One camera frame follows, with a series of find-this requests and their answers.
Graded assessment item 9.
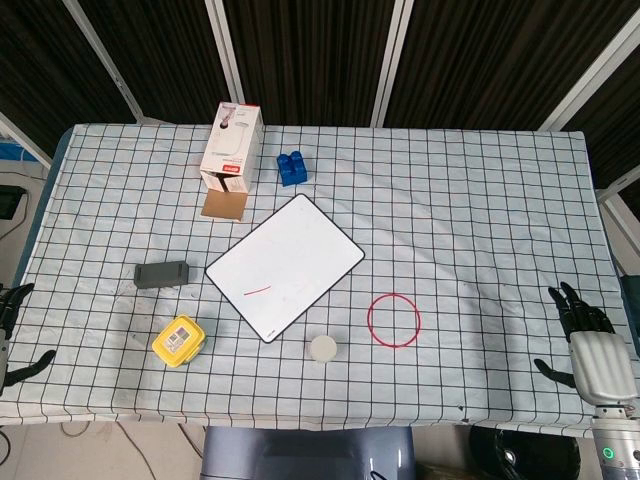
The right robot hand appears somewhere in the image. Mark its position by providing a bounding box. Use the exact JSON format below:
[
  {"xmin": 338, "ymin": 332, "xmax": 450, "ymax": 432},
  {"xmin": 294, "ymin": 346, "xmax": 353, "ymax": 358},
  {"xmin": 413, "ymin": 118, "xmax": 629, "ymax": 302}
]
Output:
[{"xmin": 533, "ymin": 281, "xmax": 640, "ymax": 407}]

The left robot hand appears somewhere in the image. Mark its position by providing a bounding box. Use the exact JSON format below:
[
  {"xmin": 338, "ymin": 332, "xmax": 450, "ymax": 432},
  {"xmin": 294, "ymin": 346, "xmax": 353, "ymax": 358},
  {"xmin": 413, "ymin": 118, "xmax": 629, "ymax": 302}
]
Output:
[{"xmin": 0, "ymin": 282, "xmax": 57, "ymax": 399}]

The grey eraser block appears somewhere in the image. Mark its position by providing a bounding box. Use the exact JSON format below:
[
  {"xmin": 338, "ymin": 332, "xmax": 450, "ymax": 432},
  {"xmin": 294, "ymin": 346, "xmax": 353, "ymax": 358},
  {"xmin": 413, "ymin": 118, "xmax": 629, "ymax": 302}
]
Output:
[{"xmin": 133, "ymin": 260, "xmax": 191, "ymax": 290}]

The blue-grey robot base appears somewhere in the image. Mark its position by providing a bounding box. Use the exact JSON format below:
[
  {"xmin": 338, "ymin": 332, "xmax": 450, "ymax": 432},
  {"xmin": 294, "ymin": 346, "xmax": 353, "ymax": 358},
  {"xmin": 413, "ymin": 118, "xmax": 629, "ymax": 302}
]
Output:
[{"xmin": 200, "ymin": 425, "xmax": 416, "ymax": 480}]

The white drawing board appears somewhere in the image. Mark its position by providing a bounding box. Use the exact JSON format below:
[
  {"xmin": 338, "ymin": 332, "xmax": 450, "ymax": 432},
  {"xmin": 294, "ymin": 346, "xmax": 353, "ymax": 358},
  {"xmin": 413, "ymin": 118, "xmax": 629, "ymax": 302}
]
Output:
[{"xmin": 204, "ymin": 193, "xmax": 366, "ymax": 345}]

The black monitor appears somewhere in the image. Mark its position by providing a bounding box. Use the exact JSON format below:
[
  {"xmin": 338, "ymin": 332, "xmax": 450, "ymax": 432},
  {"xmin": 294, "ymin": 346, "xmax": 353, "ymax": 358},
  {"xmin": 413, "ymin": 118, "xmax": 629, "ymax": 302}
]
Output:
[{"xmin": 0, "ymin": 185, "xmax": 27, "ymax": 220}]

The black round wheel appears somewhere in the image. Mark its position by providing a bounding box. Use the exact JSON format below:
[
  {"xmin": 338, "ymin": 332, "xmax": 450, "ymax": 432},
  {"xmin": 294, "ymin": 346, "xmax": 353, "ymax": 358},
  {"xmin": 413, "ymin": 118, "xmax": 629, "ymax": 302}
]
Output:
[{"xmin": 468, "ymin": 424, "xmax": 582, "ymax": 480}]

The green container yellow lid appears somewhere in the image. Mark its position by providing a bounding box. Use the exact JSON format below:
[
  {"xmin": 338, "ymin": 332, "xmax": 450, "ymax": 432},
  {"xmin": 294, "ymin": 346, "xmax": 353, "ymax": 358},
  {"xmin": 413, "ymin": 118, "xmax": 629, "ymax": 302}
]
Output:
[{"xmin": 151, "ymin": 314, "xmax": 208, "ymax": 370}]

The checkered tablecloth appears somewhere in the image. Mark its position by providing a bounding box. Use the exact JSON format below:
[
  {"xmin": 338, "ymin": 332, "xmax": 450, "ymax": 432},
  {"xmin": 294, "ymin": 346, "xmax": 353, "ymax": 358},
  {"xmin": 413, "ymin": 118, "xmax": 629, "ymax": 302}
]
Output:
[{"xmin": 0, "ymin": 123, "xmax": 640, "ymax": 440}]

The white cardboard product box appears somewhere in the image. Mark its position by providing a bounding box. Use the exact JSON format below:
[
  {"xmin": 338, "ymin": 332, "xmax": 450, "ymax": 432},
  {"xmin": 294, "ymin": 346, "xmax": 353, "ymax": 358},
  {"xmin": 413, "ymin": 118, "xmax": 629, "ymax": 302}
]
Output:
[{"xmin": 199, "ymin": 101, "xmax": 265, "ymax": 222}]

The white round cap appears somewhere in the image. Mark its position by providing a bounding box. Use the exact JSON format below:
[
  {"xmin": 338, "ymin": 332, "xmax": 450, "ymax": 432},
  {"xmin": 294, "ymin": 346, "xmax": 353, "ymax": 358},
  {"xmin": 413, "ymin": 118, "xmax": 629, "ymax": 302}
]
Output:
[{"xmin": 308, "ymin": 334, "xmax": 338, "ymax": 364}]

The blue building block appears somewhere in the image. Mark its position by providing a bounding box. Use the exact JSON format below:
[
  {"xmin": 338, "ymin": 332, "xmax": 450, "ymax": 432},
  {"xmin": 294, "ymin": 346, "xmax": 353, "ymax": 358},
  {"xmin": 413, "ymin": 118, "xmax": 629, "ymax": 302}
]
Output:
[{"xmin": 276, "ymin": 149, "xmax": 311, "ymax": 188}]

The white metal frame post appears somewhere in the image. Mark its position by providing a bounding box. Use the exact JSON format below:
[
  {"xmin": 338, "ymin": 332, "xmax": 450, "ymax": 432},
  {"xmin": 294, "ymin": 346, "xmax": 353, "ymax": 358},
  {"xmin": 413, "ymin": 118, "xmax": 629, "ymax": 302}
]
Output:
[
  {"xmin": 0, "ymin": 110, "xmax": 54, "ymax": 170},
  {"xmin": 204, "ymin": 0, "xmax": 247, "ymax": 115},
  {"xmin": 62, "ymin": 0, "xmax": 149, "ymax": 122},
  {"xmin": 594, "ymin": 172, "xmax": 640, "ymax": 274},
  {"xmin": 369, "ymin": 0, "xmax": 416, "ymax": 127},
  {"xmin": 537, "ymin": 22, "xmax": 640, "ymax": 132}
]

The red ring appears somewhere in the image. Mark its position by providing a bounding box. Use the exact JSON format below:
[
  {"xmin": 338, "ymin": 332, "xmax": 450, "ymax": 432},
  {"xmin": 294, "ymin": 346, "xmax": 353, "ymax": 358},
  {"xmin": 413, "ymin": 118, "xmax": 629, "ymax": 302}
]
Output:
[{"xmin": 367, "ymin": 293, "xmax": 422, "ymax": 349}]

